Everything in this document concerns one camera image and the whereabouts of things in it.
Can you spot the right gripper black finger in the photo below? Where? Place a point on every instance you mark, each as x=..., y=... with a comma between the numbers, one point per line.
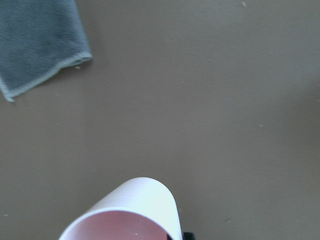
x=188, y=236

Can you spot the pink cup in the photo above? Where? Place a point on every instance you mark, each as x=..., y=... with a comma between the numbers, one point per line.
x=141, y=208

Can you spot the grey folded cloth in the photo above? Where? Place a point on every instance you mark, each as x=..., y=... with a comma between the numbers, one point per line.
x=38, y=38

